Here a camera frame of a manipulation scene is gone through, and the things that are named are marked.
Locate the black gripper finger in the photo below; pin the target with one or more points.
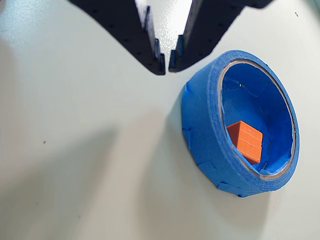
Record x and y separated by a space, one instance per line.
125 27
205 30

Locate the orange cube block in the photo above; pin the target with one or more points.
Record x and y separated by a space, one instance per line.
247 142

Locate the blue tape roll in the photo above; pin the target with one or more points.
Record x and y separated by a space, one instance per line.
202 120

